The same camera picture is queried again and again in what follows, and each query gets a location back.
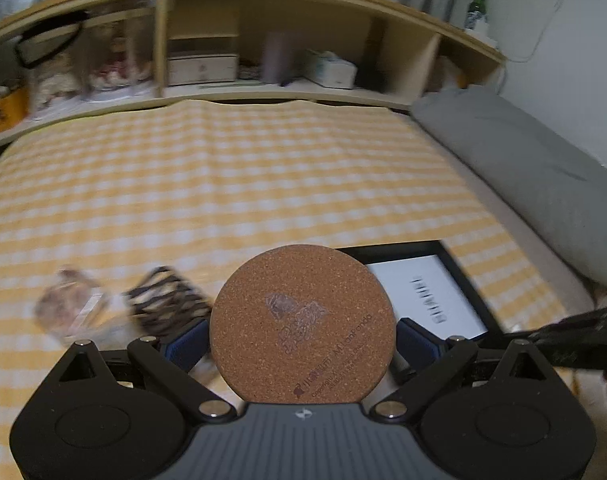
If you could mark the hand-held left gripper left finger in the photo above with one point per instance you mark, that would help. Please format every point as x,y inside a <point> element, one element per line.
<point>187,346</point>

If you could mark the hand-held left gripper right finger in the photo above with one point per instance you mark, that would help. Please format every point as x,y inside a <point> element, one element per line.
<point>417,342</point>

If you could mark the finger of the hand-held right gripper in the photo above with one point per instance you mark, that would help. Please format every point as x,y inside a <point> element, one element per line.
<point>583,337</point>

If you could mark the black striped hair claw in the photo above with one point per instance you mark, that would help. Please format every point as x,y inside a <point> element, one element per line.
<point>163,302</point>

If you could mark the black cardboard box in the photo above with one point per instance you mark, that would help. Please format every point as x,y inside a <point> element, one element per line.
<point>471,280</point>

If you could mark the round cork coaster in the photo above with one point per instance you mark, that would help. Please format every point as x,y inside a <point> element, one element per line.
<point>303,320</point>

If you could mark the clear plastic packet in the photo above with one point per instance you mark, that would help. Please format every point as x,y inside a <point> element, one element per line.
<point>71,305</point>

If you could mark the white printed card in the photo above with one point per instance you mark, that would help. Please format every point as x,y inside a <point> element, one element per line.
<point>433,290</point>

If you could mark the grey mattress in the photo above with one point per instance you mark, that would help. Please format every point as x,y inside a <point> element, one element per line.
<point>508,225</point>

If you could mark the yellow checked cloth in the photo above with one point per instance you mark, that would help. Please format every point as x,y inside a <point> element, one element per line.
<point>233,185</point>

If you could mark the grey pillow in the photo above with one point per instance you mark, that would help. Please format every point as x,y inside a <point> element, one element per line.
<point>523,170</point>

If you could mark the white drawer box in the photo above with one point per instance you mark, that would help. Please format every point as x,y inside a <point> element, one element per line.
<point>201,69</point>

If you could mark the white tissue pack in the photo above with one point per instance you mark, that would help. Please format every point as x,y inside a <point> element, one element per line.
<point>331,70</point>

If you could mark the small clear display case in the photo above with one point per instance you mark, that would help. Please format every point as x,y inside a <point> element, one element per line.
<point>56,90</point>

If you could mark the tall clear display case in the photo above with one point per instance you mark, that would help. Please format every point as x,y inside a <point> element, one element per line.
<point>118,60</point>

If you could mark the yellow box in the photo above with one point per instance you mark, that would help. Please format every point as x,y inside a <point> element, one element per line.
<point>6,112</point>

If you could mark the purple box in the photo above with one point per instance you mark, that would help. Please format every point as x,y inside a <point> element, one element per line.
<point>282,57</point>

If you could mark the clear bag with black trim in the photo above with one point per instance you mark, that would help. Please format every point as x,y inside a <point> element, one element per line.
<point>46,42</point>

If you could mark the green glass bottle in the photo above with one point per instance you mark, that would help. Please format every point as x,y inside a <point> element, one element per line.
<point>476,7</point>

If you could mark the wooden headboard shelf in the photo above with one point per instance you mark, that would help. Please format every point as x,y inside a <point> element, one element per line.
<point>283,7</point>

